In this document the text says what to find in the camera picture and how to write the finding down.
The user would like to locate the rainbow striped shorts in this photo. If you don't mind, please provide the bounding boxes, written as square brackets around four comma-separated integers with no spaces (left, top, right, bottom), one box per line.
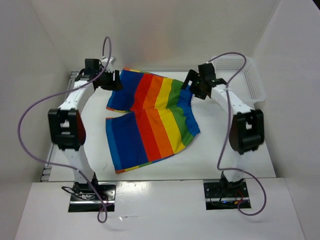
[105,68,200,174]

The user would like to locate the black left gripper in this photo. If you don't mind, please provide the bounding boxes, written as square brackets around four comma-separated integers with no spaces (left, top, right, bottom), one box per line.
[96,68,124,92]

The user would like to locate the white plastic basket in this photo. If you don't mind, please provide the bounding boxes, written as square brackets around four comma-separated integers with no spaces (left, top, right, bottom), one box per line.
[211,54,266,105]

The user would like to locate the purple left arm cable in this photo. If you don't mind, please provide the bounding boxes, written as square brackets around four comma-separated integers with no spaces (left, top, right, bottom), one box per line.
[16,36,112,224]

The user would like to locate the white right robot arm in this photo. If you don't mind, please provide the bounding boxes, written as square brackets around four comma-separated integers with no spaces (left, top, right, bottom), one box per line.
[181,63,265,197]

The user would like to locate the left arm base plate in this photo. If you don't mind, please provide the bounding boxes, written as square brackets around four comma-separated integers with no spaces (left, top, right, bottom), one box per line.
[62,181,116,213]

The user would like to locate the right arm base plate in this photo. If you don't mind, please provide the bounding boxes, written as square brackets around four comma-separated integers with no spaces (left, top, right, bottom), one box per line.
[203,180,252,211]

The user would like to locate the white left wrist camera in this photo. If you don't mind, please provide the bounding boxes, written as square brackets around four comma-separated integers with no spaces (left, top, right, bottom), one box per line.
[101,56,116,73]

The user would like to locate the aluminium table edge rail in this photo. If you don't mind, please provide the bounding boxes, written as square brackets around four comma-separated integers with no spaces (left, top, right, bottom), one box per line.
[39,70,80,183]

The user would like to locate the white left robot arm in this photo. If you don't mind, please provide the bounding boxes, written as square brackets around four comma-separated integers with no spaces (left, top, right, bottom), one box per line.
[48,56,123,200]

